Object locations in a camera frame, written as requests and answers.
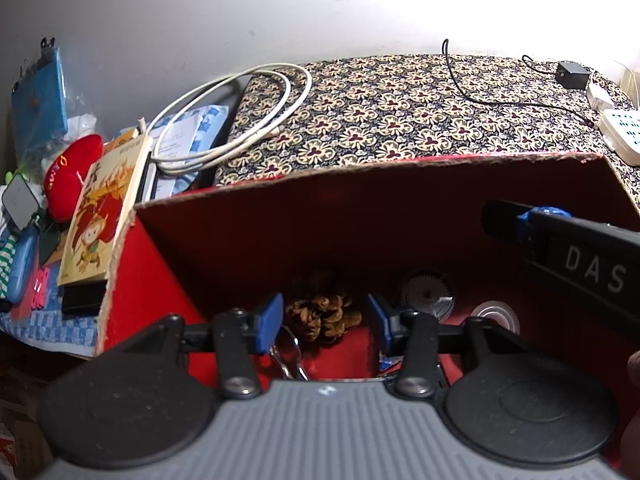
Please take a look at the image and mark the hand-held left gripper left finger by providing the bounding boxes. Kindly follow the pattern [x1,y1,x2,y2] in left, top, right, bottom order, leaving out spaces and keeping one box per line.
[107,292,286,401]

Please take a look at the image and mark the blue checkered cloth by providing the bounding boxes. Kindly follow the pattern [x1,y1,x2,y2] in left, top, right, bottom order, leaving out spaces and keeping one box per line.
[0,105,232,352]

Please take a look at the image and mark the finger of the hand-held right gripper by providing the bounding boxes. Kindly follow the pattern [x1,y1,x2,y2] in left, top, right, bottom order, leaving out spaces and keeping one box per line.
[481,199,574,255]

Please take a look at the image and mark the red cardboard box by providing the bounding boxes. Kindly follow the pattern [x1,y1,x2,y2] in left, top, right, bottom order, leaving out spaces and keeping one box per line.
[95,152,640,476]

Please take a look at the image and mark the white carton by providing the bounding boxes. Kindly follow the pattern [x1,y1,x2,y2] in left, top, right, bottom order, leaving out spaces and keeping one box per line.
[620,64,640,109]

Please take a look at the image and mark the orange book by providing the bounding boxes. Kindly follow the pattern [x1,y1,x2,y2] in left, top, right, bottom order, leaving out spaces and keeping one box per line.
[102,127,142,155]

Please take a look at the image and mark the small black adapter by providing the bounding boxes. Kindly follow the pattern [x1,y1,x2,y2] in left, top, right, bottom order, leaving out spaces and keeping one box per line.
[556,61,592,91]

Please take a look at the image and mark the brown pine cone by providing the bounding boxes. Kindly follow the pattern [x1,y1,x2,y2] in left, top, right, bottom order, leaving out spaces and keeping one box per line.
[285,269,363,346]

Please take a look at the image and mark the metal key ring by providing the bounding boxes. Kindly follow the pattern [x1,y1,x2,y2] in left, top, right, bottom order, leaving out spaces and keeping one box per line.
[270,324,312,382]

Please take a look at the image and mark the brown cardboard carton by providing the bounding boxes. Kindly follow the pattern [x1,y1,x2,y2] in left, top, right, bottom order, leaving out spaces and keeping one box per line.
[0,360,53,480]

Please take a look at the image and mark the white printed paper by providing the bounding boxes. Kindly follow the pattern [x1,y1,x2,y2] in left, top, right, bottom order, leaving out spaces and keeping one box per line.
[150,109,207,162]

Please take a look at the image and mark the black power adapter with cord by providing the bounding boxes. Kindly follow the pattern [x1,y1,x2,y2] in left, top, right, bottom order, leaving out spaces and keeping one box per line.
[442,39,599,129]

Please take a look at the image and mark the green striped sock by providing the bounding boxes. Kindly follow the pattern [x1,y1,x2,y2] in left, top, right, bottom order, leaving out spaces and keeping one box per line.
[0,232,19,302]

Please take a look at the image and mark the grey rectangular device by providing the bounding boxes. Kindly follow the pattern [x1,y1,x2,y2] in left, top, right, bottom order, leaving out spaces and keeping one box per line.
[1,174,46,234]

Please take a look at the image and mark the floral patterned cloth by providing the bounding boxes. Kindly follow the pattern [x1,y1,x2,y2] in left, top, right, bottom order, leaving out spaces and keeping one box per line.
[212,54,640,212]

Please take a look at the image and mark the cartoon cover book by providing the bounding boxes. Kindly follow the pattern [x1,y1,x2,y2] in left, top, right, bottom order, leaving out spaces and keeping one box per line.
[56,133,153,288]

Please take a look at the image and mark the coiled white cable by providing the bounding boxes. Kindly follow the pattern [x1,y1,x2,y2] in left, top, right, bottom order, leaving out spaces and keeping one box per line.
[136,63,314,177]

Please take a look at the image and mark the blue oval case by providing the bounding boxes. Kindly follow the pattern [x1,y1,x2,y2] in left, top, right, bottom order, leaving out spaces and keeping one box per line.
[6,226,40,306]

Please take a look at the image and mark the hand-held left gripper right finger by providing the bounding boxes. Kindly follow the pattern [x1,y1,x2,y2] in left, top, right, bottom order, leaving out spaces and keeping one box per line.
[366,292,540,399]

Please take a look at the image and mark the white power strip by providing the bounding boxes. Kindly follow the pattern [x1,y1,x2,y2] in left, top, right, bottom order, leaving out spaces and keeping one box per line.
[598,108,640,167]

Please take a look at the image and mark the person's right hand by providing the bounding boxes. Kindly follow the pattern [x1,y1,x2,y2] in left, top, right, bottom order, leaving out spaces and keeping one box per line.
[620,349,640,478]

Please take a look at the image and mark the red printed package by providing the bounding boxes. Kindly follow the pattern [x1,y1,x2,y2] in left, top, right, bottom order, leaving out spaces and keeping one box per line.
[10,264,64,322]

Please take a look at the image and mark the blue flat box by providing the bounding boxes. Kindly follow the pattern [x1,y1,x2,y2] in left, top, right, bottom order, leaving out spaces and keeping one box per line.
[11,47,69,162]

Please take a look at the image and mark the red plush toy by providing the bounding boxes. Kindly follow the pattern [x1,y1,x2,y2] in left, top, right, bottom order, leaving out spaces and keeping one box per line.
[43,133,105,224]

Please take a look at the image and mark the clear plastic bag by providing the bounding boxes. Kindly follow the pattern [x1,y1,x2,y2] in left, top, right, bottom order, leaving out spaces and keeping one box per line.
[64,111,99,137]

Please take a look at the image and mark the white charger block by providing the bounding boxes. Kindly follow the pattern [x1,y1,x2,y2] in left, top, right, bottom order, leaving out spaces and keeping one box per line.
[586,80,622,112]

